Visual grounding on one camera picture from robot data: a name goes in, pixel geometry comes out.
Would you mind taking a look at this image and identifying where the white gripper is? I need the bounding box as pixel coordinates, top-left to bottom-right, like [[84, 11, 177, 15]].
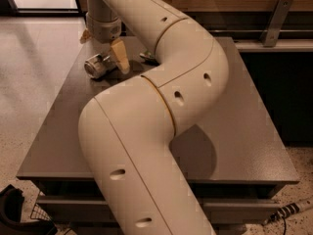
[[80, 14, 130, 74]]

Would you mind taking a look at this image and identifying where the silver 7up soda can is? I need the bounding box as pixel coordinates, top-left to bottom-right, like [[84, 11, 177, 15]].
[[84, 54, 116, 79]]

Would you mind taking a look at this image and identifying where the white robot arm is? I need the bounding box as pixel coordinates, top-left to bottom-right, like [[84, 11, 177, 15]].
[[78, 0, 229, 235]]

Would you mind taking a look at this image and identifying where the green chip bag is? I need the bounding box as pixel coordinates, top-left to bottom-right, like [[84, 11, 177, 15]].
[[140, 51, 157, 63]]

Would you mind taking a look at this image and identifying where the grey drawer front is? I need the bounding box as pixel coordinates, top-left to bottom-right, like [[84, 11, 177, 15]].
[[36, 196, 279, 224]]

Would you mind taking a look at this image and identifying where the black curved base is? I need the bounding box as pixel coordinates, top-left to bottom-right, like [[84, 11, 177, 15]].
[[0, 185, 57, 235]]

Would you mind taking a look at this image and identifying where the right metal bracket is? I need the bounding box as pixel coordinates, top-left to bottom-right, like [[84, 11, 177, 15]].
[[260, 0, 293, 47]]

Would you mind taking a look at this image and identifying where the wire basket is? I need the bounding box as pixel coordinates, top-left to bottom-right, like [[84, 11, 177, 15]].
[[29, 189, 71, 235]]

